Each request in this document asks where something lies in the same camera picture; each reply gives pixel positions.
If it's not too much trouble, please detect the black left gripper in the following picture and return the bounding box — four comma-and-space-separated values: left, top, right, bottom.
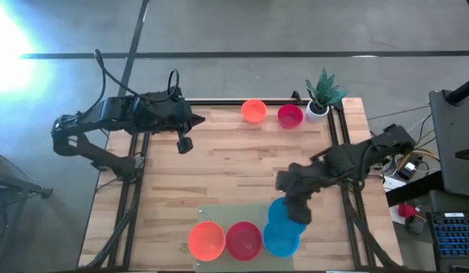
154, 97, 206, 134

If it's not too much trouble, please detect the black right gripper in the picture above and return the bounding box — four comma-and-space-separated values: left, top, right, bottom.
276, 161, 326, 225

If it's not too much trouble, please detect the blue plastic mini bowl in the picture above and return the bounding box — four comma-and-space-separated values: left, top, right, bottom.
262, 223, 302, 259
267, 196, 308, 238

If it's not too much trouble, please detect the red plastic mini bowl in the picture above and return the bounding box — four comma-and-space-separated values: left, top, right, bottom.
277, 103, 305, 130
225, 221, 264, 262

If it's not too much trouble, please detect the orange plastic mini bowl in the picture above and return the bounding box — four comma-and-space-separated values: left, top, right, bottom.
187, 221, 227, 262
240, 99, 268, 124

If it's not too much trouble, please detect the white paper sheet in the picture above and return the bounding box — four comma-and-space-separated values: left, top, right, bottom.
389, 204, 421, 225

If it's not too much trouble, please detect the green plant in white pot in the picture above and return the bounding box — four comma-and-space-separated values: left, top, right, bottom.
304, 67, 349, 124

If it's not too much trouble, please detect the small red object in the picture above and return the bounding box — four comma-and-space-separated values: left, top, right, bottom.
397, 203, 419, 219

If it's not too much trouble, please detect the black stand bar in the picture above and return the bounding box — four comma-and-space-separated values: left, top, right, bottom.
385, 170, 446, 208

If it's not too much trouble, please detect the white power adapter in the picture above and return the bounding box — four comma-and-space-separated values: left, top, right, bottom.
399, 161, 419, 179

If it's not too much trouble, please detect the laptop keyboard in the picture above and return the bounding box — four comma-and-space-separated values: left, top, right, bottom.
426, 211, 469, 273

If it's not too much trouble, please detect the dark grey side table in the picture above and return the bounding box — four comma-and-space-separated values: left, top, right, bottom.
428, 89, 469, 198

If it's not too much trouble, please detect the black diagonal pole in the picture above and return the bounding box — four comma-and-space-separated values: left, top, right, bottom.
444, 75, 469, 105

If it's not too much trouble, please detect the black aluminium table frame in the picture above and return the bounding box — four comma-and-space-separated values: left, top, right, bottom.
82, 96, 404, 273

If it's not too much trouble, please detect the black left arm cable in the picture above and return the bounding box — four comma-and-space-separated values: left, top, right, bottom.
93, 48, 182, 105

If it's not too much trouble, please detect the yellow cable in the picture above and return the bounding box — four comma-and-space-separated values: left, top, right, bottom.
402, 149, 439, 165

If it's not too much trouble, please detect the grey floor cable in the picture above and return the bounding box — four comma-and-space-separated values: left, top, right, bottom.
366, 105, 432, 121

